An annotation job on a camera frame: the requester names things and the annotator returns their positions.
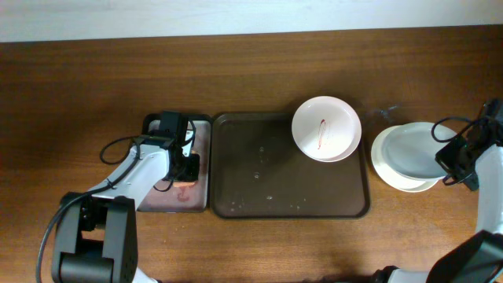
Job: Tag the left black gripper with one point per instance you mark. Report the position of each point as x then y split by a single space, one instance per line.
192 174

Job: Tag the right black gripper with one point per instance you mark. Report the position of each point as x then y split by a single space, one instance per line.
442 158

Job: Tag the orange green scrub sponge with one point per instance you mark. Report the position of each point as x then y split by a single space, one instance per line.
183 184

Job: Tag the pale green plate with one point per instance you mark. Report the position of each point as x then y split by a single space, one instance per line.
410 150

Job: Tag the pinkish white plate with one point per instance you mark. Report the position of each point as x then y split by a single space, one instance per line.
326 129

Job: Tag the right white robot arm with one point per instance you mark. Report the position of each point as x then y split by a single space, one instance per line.
478 259

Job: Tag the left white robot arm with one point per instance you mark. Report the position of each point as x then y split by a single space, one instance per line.
96 232

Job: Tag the small tray with soapy water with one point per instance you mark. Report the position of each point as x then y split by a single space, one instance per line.
163 197

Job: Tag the large brown serving tray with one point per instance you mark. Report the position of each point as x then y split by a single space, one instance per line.
258 172

